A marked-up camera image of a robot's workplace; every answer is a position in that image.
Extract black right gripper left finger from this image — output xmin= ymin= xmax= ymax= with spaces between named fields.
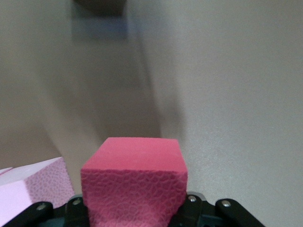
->
xmin=0 ymin=194 xmax=92 ymax=227

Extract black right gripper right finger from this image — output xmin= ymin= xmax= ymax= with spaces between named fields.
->
xmin=169 ymin=191 xmax=264 ymax=227

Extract red foam cube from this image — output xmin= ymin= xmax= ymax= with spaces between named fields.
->
xmin=80 ymin=137 xmax=189 ymax=227

